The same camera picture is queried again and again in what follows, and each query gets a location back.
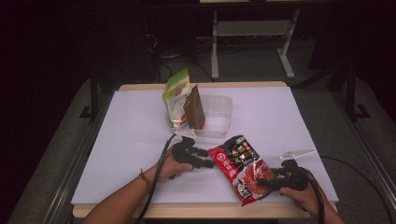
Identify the bundle of background cables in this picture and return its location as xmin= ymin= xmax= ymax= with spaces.
xmin=145 ymin=31 xmax=217 ymax=84

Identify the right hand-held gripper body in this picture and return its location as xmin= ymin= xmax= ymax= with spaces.
xmin=273 ymin=149 xmax=318 ymax=192

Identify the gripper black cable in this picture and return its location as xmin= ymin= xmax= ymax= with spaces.
xmin=134 ymin=133 xmax=177 ymax=224
xmin=297 ymin=167 xmax=326 ymax=224

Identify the brown patterned food packet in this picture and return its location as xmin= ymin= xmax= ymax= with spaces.
xmin=182 ymin=84 xmax=206 ymax=131

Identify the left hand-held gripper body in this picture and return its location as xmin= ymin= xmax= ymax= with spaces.
xmin=171 ymin=129 xmax=201 ymax=171

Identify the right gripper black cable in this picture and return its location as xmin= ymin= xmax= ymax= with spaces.
xmin=297 ymin=167 xmax=326 ymax=224

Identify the white metal stand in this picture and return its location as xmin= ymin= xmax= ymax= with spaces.
xmin=210 ymin=7 xmax=302 ymax=80

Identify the person's left hand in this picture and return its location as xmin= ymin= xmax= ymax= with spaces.
xmin=147 ymin=145 xmax=194 ymax=185

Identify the red and black food packet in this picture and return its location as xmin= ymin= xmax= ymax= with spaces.
xmin=207 ymin=133 xmax=277 ymax=207

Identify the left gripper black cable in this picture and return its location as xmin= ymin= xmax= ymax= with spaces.
xmin=134 ymin=133 xmax=177 ymax=224

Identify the person's right hand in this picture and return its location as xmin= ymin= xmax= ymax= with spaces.
xmin=278 ymin=182 xmax=322 ymax=217

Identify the black metal stand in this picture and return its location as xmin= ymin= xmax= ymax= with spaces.
xmin=345 ymin=64 xmax=372 ymax=121
xmin=79 ymin=70 xmax=101 ymax=121

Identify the green and white food packet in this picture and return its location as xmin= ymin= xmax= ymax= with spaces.
xmin=162 ymin=67 xmax=191 ymax=130

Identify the red string bracelet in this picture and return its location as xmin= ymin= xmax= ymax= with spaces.
xmin=138 ymin=168 xmax=150 ymax=185

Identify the black floor cable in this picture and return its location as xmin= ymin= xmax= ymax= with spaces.
xmin=320 ymin=155 xmax=396 ymax=224

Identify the clear plastic container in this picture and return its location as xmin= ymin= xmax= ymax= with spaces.
xmin=165 ymin=93 xmax=233 ymax=140

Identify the white table mat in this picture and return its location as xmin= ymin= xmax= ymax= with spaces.
xmin=71 ymin=86 xmax=340 ymax=205

